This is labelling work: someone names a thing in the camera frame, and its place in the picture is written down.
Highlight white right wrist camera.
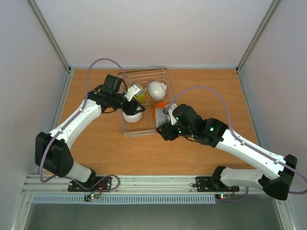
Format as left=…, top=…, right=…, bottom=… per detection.
left=163, top=103, right=177, bottom=125

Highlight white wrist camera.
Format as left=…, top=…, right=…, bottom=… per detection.
left=163, top=103, right=177, bottom=125
left=125, top=84, right=146, bottom=102

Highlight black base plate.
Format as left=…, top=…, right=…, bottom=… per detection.
left=68, top=176, right=112, bottom=192
left=192, top=176, right=240, bottom=192

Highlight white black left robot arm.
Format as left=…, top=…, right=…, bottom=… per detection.
left=35, top=75, right=145, bottom=191

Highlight silver wire dish rack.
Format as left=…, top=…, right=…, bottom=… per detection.
left=117, top=68, right=175, bottom=138

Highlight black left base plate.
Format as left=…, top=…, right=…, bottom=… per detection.
left=68, top=176, right=112, bottom=192

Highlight small circuit board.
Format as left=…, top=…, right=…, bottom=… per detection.
left=83, top=194, right=100, bottom=202
left=215, top=193, right=232, bottom=200

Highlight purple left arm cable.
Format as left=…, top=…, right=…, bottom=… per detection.
left=38, top=57, right=132, bottom=192

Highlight green white bowl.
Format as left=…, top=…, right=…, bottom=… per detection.
left=128, top=83, right=146, bottom=102

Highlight white ceramic bowl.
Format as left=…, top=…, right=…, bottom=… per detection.
left=147, top=81, right=166, bottom=101

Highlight right small circuit board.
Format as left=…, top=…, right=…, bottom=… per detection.
left=215, top=193, right=232, bottom=200

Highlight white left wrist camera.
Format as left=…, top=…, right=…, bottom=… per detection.
left=125, top=84, right=146, bottom=102

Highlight grey speckled bowl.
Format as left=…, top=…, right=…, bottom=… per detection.
left=155, top=108, right=171, bottom=128

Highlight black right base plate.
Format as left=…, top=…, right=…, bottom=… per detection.
left=192, top=176, right=240, bottom=192

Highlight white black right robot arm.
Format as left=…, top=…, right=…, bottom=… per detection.
left=154, top=104, right=297, bottom=200

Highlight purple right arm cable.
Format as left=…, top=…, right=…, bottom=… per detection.
left=165, top=86, right=307, bottom=203

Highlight grey slotted cable duct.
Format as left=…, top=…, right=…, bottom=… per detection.
left=33, top=194, right=216, bottom=205

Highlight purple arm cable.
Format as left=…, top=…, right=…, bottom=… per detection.
left=165, top=86, right=307, bottom=203
left=38, top=57, right=132, bottom=192

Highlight aluminium front rail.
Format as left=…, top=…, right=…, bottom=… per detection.
left=22, top=174, right=286, bottom=194

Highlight left small circuit board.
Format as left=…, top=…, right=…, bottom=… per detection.
left=83, top=194, right=100, bottom=202

